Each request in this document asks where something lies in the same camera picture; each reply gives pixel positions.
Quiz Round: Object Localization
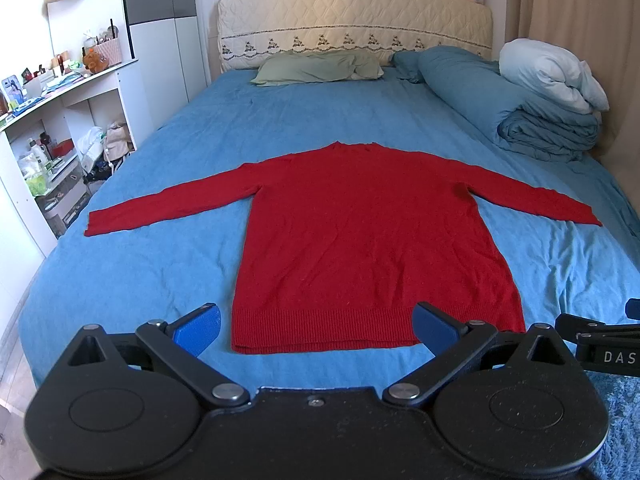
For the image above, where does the red knit sweater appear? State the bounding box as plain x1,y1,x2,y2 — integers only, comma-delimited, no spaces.
86,143,597,354

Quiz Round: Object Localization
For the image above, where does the blue bed sheet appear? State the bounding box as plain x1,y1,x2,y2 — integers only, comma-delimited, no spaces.
20,70,639,391

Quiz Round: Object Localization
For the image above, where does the blue fluffy rug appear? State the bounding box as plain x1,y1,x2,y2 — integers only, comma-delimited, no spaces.
588,372,640,480

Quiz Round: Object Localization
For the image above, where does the folded blue duvet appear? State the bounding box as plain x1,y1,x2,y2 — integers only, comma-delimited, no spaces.
392,46,601,162

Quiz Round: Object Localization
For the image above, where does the white shelf desk unit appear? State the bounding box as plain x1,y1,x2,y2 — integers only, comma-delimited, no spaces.
1,60,154,256

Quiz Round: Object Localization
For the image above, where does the white pillow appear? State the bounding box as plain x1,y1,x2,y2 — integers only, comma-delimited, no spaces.
498,38,610,115

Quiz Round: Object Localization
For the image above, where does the orange teddy bear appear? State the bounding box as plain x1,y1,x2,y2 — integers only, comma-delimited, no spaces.
82,49,110,75

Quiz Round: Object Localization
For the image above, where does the green pillow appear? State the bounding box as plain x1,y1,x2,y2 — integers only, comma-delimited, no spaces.
252,49,384,87

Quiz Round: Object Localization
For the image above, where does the pink woven basket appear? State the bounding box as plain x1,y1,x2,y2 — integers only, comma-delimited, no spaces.
93,38,124,66

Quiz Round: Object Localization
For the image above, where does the beige curtain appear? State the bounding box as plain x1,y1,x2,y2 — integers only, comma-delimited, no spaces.
505,0,640,172

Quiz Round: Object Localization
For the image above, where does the cream quilted headboard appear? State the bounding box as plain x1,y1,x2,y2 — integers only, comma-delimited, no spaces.
217,0,494,72

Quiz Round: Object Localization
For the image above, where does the white grey wardrobe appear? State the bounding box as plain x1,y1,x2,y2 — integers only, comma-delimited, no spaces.
124,0,206,128

